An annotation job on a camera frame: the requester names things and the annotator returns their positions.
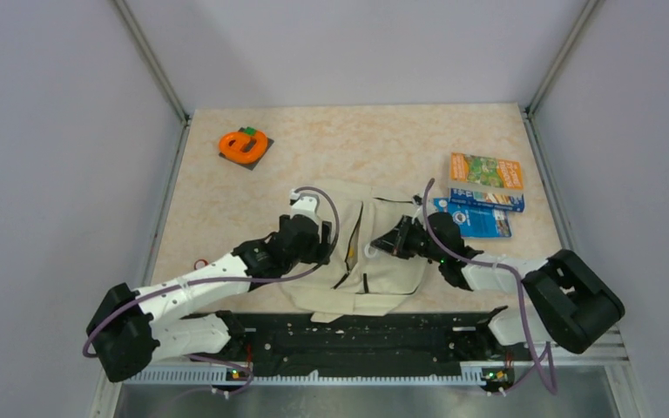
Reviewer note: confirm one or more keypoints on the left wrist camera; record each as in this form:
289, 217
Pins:
304, 204

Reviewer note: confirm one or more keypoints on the cream canvas backpack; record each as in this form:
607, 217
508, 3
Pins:
359, 278

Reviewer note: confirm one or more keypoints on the orange green book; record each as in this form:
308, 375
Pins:
485, 174

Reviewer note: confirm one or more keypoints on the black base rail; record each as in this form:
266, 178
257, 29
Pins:
394, 345

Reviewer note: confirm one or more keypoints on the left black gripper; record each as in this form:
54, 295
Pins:
319, 252

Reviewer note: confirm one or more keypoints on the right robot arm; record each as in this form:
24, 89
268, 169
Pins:
569, 304

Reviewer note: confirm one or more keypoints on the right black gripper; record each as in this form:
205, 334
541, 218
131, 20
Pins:
395, 241

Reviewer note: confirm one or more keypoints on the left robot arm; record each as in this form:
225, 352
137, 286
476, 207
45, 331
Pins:
134, 327

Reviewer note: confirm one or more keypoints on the blue book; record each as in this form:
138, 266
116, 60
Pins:
480, 215

